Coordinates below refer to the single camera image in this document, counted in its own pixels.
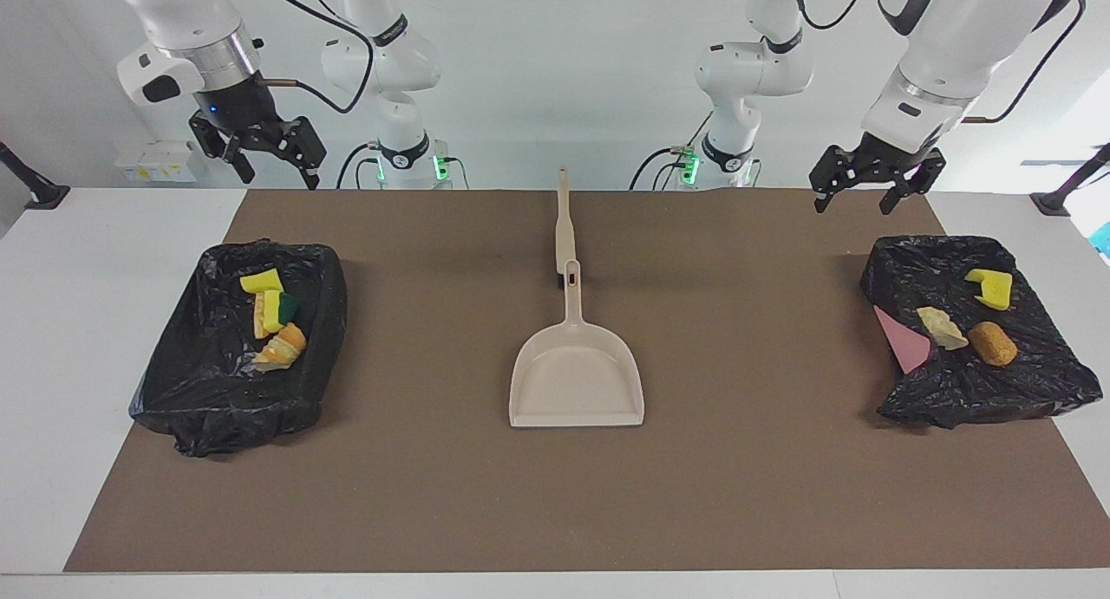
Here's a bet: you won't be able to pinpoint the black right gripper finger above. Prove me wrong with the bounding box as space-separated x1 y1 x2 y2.
188 112 257 185
256 116 328 191

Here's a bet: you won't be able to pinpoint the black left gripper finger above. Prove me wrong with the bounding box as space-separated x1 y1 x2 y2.
878 148 948 217
808 145 858 214

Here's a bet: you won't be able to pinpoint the notched yellow sponge piece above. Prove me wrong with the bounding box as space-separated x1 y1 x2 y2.
965 268 1015 311

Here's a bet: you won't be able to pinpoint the small striped croissant piece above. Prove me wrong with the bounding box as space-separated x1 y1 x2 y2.
917 306 970 352

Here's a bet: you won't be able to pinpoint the green and yellow sponge piece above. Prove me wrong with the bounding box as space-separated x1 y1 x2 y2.
262 289 301 334

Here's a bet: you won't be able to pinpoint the brown bread roll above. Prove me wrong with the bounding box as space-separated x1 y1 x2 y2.
969 321 1018 367

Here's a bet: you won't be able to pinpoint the large striped croissant piece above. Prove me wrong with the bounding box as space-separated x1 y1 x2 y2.
251 322 308 373

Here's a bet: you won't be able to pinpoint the beige brush with black bristles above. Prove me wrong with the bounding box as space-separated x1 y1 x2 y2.
555 166 578 290

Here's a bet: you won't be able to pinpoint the beige plastic dustpan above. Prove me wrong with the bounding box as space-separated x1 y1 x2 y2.
508 259 645 428

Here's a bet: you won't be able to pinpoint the pink bin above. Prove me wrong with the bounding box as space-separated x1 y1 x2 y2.
873 305 932 376

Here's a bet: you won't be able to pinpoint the crumpled black trash bag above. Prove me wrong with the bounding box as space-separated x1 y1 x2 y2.
859 234 1104 431

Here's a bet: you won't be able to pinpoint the black bag lined bin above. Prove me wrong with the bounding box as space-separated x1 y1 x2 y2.
128 240 349 459

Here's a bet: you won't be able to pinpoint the brown table mat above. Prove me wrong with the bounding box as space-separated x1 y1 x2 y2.
63 189 1110 574

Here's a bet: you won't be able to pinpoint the black base cable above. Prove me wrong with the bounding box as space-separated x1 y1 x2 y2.
336 143 384 190
630 146 695 192

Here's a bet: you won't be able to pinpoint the white wall socket boxes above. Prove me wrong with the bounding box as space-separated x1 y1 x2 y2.
114 140 209 184

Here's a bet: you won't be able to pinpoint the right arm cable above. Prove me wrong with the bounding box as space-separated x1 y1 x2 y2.
247 0 375 115

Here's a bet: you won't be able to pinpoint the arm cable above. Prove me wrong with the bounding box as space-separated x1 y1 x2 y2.
793 0 1089 125
247 0 375 115

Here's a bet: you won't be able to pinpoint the black camera stand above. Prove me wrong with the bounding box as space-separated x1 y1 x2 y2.
1030 143 1110 217
0 141 71 211

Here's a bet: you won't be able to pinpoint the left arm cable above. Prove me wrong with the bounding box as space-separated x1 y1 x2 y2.
793 0 1089 125

